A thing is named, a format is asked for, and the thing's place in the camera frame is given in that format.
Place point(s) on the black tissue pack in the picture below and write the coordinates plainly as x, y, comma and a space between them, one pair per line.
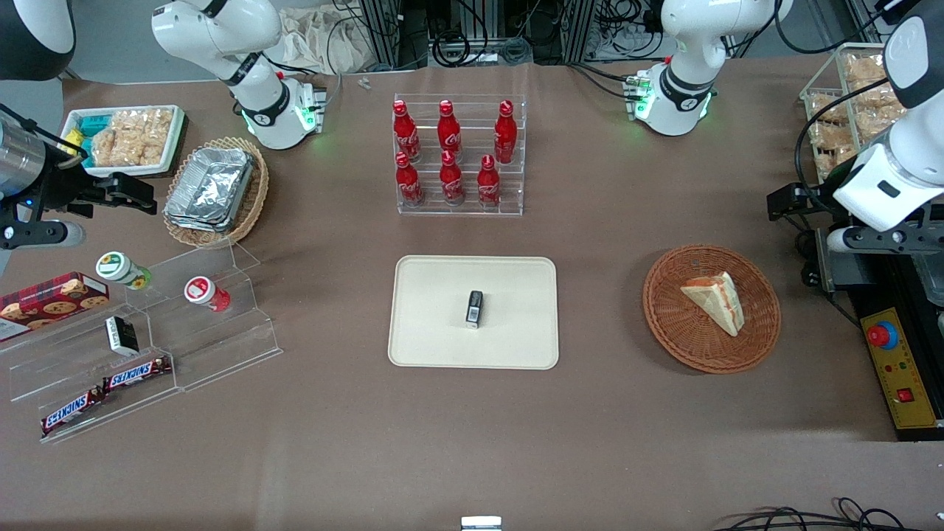
474, 310
121, 335

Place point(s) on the yellow emergency stop box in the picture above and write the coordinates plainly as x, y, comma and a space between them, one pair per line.
903, 376

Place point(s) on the oval tan wicker basket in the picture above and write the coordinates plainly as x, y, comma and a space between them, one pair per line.
254, 199

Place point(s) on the triangle sandwich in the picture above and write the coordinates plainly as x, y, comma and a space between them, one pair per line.
717, 301

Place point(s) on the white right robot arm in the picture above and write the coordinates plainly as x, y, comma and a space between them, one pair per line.
259, 110

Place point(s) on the red cookie box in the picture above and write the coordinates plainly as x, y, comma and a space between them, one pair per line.
44, 302

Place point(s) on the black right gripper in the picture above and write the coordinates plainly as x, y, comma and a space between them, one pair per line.
60, 190

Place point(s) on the round brown wicker basket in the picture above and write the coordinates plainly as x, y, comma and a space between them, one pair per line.
678, 332

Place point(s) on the aluminium foil tray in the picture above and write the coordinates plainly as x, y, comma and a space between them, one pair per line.
210, 188

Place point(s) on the beige cloth bag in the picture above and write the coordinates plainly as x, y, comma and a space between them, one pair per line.
324, 40

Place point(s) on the teal snack pack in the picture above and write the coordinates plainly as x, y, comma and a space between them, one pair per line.
92, 124

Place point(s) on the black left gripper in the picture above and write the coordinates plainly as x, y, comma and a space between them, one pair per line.
810, 200

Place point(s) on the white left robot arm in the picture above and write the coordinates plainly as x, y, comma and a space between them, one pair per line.
686, 88

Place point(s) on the small white black device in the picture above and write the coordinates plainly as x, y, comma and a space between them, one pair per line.
481, 523

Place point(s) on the clear acrylic stepped shelf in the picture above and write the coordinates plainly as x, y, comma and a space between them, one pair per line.
221, 339

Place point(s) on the Snickers chocolate bar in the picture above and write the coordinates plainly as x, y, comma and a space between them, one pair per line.
72, 411
136, 373

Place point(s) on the red cola bottle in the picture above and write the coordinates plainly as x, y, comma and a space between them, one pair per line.
488, 184
405, 133
448, 133
451, 181
505, 134
408, 183

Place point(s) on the fried snack bag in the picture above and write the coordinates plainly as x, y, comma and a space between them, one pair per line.
830, 144
864, 70
877, 114

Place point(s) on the beige plastic tray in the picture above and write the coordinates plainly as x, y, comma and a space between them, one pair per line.
442, 332

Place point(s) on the red lid cup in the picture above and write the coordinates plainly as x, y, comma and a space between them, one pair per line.
205, 293

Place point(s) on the rice cracker bag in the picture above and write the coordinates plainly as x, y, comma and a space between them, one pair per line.
131, 136

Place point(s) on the clear acrylic bottle rack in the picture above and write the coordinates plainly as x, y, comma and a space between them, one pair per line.
461, 210

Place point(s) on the white rectangular snack container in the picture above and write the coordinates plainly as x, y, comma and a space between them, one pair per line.
175, 140

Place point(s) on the green sunflower lid cup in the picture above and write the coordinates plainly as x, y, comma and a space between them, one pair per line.
122, 268

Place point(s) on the aluminium frame rack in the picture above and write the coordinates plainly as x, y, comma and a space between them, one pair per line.
391, 33

